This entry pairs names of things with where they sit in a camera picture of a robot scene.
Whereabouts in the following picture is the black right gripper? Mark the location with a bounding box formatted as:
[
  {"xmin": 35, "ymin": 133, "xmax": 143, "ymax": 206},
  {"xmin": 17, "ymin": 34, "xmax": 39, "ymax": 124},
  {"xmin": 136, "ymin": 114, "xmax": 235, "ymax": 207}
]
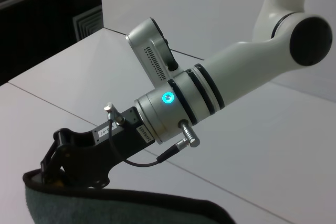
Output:
[{"xmin": 39, "ymin": 106, "xmax": 156, "ymax": 189}]

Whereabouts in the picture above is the yellow and grey microfiber towel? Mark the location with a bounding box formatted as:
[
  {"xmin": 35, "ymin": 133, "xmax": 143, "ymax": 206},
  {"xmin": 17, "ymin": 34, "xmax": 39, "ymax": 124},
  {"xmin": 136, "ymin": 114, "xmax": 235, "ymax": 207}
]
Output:
[{"xmin": 22, "ymin": 168, "xmax": 234, "ymax": 224}]

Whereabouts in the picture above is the white louvred vent grille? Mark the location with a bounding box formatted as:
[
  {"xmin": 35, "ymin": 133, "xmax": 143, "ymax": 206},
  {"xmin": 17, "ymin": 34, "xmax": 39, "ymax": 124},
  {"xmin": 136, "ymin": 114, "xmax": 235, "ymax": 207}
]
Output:
[{"xmin": 72, "ymin": 5, "xmax": 103, "ymax": 41}]

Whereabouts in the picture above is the right gripper cable with plugs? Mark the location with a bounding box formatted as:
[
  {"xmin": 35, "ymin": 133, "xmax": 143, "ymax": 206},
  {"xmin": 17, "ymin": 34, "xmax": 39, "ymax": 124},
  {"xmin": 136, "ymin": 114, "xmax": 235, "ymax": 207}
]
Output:
[{"xmin": 103, "ymin": 102, "xmax": 202, "ymax": 167}]

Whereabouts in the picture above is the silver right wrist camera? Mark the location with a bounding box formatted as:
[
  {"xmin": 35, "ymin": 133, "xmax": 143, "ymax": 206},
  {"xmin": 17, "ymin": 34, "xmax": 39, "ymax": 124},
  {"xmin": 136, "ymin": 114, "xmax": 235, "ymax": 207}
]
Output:
[{"xmin": 125, "ymin": 17, "xmax": 179, "ymax": 88}]

